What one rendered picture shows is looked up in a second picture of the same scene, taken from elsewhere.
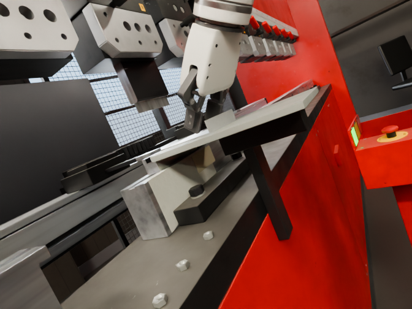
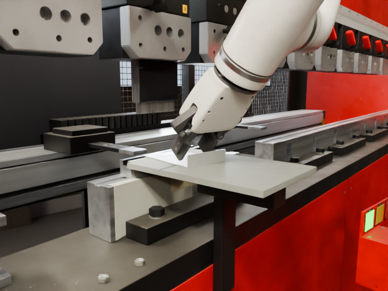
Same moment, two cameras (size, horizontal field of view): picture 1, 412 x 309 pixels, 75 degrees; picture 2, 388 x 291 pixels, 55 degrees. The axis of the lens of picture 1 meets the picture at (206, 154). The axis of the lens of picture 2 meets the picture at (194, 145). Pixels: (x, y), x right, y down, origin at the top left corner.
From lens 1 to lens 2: 0.20 m
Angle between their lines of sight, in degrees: 8
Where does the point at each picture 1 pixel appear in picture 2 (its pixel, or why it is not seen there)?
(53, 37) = (79, 40)
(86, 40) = (113, 33)
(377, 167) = (375, 266)
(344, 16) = not seen: outside the picture
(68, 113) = not seen: hidden behind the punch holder
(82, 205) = (53, 167)
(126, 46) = (148, 52)
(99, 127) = (107, 79)
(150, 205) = (107, 208)
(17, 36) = (49, 38)
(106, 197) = (79, 167)
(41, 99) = not seen: hidden behind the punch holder
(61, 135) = (64, 75)
